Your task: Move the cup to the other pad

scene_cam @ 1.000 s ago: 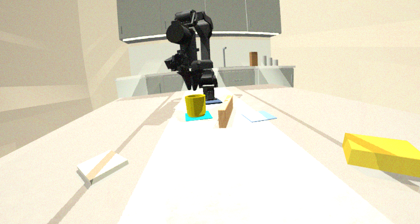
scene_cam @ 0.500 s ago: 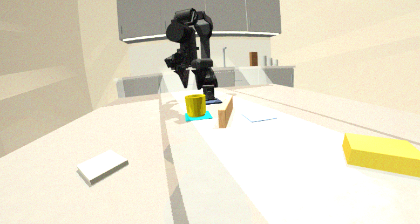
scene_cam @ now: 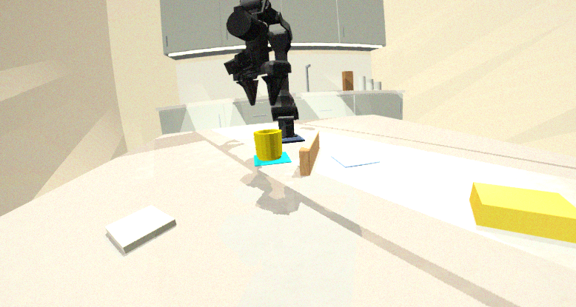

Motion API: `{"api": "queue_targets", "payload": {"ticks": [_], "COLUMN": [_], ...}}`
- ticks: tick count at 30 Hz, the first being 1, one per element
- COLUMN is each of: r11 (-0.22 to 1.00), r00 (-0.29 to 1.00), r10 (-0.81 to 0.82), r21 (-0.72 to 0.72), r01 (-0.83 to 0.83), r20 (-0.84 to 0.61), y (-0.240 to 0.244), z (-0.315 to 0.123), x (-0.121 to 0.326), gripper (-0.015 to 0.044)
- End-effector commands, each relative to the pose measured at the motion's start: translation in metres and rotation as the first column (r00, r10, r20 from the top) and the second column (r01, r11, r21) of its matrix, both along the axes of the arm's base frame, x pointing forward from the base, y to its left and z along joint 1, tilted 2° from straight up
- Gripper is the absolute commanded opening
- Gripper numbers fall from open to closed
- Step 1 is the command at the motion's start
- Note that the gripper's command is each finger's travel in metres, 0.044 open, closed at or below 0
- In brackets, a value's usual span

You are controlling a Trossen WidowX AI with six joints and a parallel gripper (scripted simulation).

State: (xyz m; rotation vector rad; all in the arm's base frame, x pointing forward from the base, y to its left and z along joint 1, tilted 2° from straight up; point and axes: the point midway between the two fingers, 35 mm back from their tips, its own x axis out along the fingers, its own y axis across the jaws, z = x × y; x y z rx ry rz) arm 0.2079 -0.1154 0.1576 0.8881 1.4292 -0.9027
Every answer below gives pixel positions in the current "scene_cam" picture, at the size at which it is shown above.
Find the tan wooden bar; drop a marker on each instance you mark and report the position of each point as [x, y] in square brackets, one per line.
[308, 153]

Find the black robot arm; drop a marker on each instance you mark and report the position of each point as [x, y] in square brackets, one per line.
[244, 23]

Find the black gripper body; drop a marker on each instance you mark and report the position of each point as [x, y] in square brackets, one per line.
[261, 51]

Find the yellow cup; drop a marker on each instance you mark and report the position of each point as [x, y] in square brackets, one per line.
[268, 144]

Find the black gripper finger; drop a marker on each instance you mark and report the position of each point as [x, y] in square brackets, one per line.
[250, 88]
[274, 84]

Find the yellow rectangular block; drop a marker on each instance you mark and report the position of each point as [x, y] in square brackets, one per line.
[526, 211]

